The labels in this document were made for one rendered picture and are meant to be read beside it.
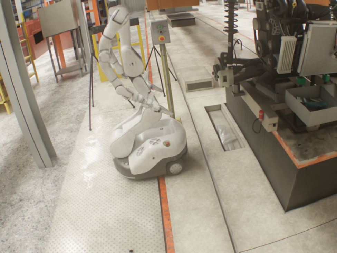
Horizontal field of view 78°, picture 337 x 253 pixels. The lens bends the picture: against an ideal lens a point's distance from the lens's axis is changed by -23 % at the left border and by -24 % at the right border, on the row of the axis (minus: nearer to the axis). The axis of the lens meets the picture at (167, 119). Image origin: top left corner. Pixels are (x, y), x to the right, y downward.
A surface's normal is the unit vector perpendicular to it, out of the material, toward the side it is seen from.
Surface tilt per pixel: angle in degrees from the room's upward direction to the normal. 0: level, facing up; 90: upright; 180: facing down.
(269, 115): 0
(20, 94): 90
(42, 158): 90
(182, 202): 0
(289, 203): 90
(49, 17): 90
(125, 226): 0
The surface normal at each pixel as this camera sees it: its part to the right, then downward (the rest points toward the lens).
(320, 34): 0.12, 0.70
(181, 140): 0.63, -0.44
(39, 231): -0.13, -0.86
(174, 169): 0.18, 0.47
